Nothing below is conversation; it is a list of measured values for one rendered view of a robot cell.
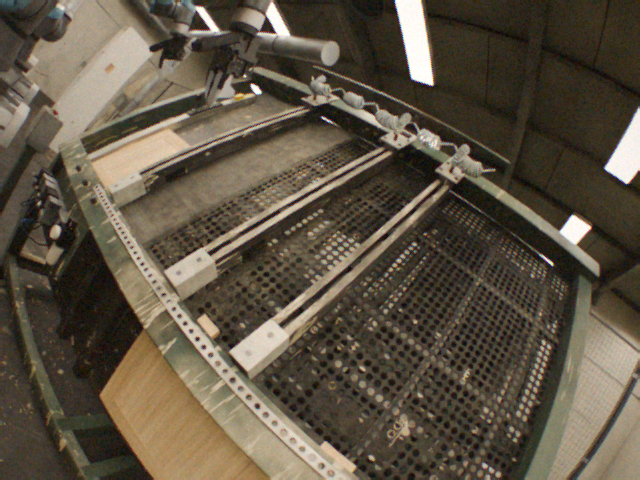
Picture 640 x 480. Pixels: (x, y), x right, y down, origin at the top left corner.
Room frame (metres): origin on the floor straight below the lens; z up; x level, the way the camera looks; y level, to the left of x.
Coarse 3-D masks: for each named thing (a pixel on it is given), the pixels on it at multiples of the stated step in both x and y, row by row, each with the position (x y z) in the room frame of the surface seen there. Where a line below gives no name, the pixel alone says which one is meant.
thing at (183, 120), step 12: (252, 96) 1.53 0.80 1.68; (216, 108) 1.41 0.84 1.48; (228, 108) 1.47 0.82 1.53; (168, 120) 1.30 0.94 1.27; (180, 120) 1.31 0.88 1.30; (192, 120) 1.36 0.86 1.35; (144, 132) 1.22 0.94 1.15; (156, 132) 1.25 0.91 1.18; (120, 144) 1.15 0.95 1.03; (96, 156) 1.09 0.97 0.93
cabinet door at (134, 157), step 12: (168, 132) 1.27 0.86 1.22; (132, 144) 1.19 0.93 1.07; (144, 144) 1.20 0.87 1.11; (156, 144) 1.20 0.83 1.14; (168, 144) 1.21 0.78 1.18; (180, 144) 1.21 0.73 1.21; (108, 156) 1.13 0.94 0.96; (120, 156) 1.13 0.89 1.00; (132, 156) 1.14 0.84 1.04; (144, 156) 1.14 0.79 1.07; (156, 156) 1.15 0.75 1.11; (96, 168) 1.07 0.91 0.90; (108, 168) 1.08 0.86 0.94; (120, 168) 1.08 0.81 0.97; (132, 168) 1.09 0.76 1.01; (108, 180) 1.03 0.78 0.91; (108, 192) 0.99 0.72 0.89
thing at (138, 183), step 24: (312, 96) 1.43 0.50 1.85; (264, 120) 1.28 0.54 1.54; (288, 120) 1.33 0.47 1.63; (312, 120) 1.45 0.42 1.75; (216, 144) 1.13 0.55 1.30; (240, 144) 1.22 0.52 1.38; (144, 168) 1.00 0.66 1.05; (168, 168) 1.03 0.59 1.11; (192, 168) 1.12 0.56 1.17; (120, 192) 0.93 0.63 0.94; (144, 192) 1.01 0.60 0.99
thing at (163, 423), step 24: (144, 336) 0.96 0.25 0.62; (144, 360) 0.94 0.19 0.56; (120, 384) 0.95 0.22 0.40; (144, 384) 0.92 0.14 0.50; (168, 384) 0.89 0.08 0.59; (120, 408) 0.92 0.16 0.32; (144, 408) 0.90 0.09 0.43; (168, 408) 0.87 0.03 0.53; (192, 408) 0.85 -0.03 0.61; (144, 432) 0.87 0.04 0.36; (168, 432) 0.85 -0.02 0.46; (192, 432) 0.83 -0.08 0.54; (216, 432) 0.81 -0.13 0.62; (144, 456) 0.85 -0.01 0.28; (168, 456) 0.83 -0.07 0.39; (192, 456) 0.81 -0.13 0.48; (216, 456) 0.79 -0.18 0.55; (240, 456) 0.77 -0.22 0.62
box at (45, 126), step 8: (40, 112) 0.93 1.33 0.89; (48, 112) 0.92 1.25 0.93; (40, 120) 0.90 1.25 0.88; (48, 120) 0.93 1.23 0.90; (56, 120) 0.97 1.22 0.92; (32, 128) 0.91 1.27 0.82; (40, 128) 0.93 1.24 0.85; (48, 128) 0.96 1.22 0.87; (56, 128) 0.99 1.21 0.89; (32, 136) 0.91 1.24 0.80; (40, 136) 0.95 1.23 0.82; (48, 136) 0.98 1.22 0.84; (32, 144) 0.94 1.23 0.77; (40, 144) 0.97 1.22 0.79; (48, 144) 1.00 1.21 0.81; (40, 152) 1.00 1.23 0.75
